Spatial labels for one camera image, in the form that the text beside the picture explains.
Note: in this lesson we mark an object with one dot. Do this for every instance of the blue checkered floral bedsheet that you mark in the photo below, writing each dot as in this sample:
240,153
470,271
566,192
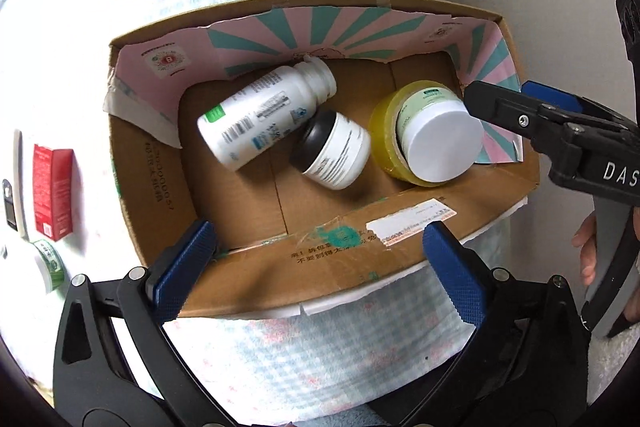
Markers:
316,364

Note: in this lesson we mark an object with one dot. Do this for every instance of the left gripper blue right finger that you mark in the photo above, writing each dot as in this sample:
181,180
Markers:
465,277

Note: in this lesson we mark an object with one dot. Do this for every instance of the pale green cream jar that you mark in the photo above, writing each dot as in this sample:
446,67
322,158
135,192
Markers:
438,137

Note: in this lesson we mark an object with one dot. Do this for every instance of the white supplement bottle green label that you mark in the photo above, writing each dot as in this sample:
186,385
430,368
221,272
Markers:
266,111

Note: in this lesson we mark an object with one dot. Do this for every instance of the yellow packing tape roll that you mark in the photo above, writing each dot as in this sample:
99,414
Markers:
382,127

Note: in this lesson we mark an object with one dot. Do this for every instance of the red cosmetic box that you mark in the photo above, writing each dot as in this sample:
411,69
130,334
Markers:
52,191

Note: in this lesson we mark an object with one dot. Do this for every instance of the green jar white lid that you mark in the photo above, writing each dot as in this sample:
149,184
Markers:
50,265

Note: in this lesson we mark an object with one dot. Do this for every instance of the cardboard box pink flaps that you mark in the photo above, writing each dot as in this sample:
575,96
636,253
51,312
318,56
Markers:
284,240

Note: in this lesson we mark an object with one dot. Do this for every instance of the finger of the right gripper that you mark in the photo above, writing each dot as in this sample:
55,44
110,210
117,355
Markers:
504,108
552,96

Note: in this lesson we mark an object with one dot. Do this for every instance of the white air conditioner remote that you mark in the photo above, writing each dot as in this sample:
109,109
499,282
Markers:
12,182

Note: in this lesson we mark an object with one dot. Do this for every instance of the black silver cream jar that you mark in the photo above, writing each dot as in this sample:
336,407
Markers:
332,151

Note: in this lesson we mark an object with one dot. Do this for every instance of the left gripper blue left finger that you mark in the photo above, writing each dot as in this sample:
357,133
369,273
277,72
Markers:
173,274

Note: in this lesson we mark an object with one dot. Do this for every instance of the person right hand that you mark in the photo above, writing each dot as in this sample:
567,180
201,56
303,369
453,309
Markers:
585,239

